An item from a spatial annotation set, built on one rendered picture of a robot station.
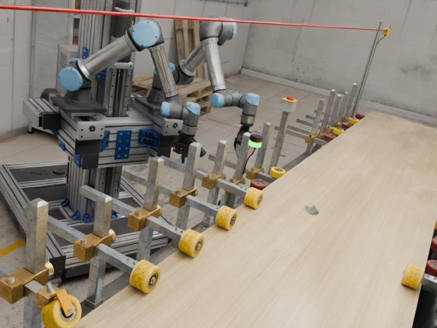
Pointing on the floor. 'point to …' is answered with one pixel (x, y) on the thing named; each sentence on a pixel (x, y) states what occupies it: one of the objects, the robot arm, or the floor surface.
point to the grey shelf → (49, 44)
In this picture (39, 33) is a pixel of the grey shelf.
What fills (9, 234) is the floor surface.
